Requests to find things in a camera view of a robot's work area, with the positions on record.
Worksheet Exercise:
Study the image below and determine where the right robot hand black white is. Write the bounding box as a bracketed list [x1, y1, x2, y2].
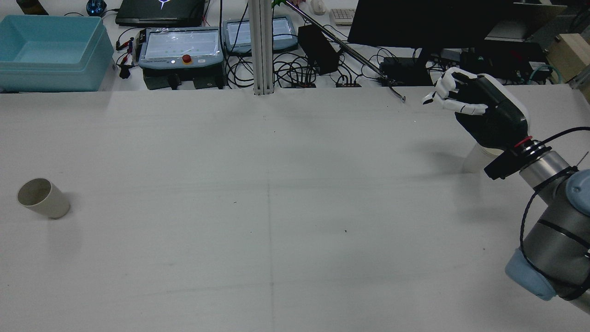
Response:
[422, 67, 531, 150]

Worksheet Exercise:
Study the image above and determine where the white paper cup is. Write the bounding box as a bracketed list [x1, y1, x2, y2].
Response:
[462, 143, 504, 174]

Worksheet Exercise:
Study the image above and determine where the beige paper cup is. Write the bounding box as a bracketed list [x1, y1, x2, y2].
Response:
[17, 178, 71, 219]

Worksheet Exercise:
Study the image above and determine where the black electronics box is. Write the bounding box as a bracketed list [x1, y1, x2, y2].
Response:
[460, 41, 548, 84]

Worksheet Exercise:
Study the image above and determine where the wooden box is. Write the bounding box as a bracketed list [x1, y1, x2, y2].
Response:
[546, 33, 590, 84]

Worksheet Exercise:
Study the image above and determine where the grey laptop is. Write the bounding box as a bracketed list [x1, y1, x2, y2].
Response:
[485, 2, 568, 43]

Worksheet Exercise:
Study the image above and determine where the black monitor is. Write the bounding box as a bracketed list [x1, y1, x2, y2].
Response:
[347, 0, 517, 70]

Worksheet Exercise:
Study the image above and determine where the thin metal rod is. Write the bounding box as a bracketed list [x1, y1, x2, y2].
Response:
[277, 0, 407, 103]

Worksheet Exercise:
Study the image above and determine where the white numeric keypad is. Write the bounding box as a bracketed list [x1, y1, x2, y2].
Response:
[329, 8, 356, 26]

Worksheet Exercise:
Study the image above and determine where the black power adapter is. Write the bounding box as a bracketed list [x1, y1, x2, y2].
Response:
[298, 24, 342, 76]

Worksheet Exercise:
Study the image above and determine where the grey teach pendant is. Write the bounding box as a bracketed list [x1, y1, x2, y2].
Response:
[222, 14, 299, 56]

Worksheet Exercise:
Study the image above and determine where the teach pendant with red button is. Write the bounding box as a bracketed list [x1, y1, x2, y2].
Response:
[138, 26, 225, 71]

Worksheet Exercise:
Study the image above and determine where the black pendant holder box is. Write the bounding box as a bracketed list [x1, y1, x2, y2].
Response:
[142, 68, 227, 91]

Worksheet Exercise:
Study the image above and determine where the black laptop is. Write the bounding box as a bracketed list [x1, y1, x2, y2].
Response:
[115, 0, 207, 27]

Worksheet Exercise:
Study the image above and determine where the blue plastic bin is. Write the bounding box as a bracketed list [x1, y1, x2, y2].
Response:
[0, 15, 115, 92]

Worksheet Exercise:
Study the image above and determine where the dark flat object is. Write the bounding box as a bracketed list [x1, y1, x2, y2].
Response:
[16, 0, 49, 16]

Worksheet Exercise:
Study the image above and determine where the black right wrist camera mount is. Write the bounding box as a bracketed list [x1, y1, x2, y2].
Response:
[484, 147, 549, 181]

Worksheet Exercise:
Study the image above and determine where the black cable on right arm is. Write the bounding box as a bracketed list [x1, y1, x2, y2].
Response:
[519, 127, 590, 300]

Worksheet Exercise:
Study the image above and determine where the aluminium profile post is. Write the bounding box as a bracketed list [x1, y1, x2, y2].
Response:
[247, 0, 276, 96]

